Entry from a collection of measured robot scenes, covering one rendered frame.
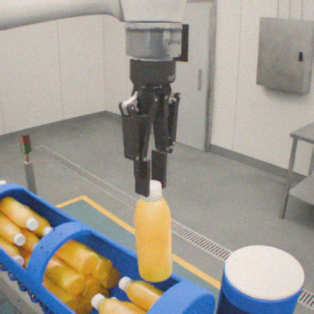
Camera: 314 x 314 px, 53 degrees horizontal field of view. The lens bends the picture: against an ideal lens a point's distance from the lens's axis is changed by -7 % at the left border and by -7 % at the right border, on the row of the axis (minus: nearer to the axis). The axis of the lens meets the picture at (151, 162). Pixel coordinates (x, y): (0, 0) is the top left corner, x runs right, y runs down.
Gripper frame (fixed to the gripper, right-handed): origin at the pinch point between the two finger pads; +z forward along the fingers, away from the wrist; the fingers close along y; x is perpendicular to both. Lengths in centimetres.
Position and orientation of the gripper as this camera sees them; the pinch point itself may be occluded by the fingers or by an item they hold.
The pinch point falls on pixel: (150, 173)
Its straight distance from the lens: 60.3
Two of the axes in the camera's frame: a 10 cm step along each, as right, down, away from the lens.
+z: -0.2, 9.2, 3.9
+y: 6.6, -2.9, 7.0
